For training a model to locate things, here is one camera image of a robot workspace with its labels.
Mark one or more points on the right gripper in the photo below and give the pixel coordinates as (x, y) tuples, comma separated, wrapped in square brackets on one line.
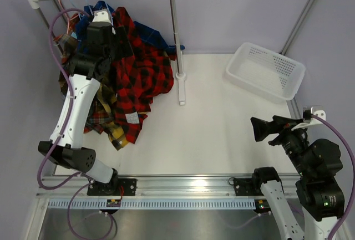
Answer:
[(263, 128)]

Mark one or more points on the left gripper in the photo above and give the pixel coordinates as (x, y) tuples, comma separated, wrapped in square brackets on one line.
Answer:
[(114, 38)]

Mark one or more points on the light blue hanger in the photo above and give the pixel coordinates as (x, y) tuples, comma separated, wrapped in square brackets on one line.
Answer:
[(109, 12), (75, 6), (86, 0)]

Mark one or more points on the red black plaid shirt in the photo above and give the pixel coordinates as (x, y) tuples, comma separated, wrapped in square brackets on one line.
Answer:
[(139, 78)]

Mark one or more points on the yellow black plaid shirt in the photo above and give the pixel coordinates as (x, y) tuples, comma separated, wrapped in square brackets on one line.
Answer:
[(116, 132)]

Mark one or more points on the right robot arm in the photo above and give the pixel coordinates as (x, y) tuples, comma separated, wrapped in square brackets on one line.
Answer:
[(316, 163)]

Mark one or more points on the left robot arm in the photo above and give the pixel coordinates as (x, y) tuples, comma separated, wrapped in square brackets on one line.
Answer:
[(86, 70)]

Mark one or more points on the brown orange plaid shirt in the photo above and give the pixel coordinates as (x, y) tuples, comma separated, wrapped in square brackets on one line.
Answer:
[(71, 41)]

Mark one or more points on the blue plaid shirt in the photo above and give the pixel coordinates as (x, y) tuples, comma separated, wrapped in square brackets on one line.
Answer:
[(150, 37)]

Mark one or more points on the white plastic basket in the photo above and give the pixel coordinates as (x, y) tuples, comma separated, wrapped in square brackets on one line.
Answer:
[(265, 73)]

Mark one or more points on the white blue garment tag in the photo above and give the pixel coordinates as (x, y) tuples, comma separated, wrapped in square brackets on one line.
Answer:
[(132, 118)]

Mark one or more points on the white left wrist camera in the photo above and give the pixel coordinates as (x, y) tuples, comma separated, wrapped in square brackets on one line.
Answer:
[(103, 18)]

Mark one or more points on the pink wire hanger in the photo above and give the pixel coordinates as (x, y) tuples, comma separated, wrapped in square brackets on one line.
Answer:
[(66, 16)]

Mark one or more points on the aluminium mounting rail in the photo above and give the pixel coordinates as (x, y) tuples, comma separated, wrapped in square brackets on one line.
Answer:
[(167, 186)]

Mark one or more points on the white slotted cable duct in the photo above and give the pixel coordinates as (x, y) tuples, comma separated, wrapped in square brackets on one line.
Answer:
[(153, 204)]

